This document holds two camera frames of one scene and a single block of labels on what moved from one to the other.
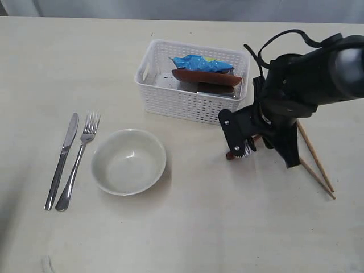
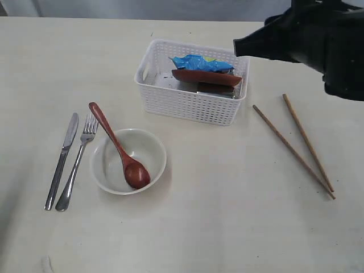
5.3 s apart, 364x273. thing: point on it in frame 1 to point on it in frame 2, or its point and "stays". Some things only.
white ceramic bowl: x=128 y=162 stays
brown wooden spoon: x=230 y=155 to x=136 y=172
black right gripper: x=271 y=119 to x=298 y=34
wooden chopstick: x=315 y=156 stays
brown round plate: x=214 y=77 stays
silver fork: x=91 y=122 stays
